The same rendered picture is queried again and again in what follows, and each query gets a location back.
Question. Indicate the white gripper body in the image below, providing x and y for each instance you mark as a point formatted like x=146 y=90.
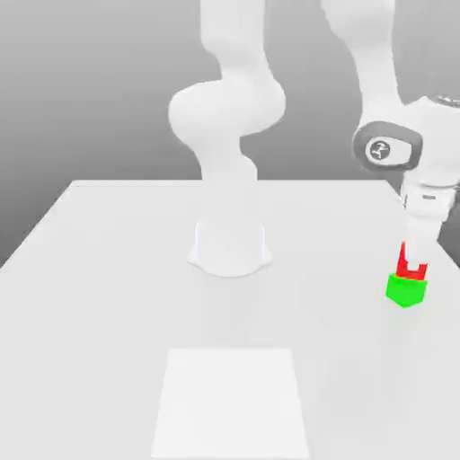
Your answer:
x=427 y=206

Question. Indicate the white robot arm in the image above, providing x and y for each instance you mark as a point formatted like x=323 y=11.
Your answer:
x=230 y=107

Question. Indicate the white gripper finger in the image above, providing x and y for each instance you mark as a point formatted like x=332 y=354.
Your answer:
x=422 y=240

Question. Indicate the small green cube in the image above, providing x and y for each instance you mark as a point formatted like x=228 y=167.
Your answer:
x=406 y=291

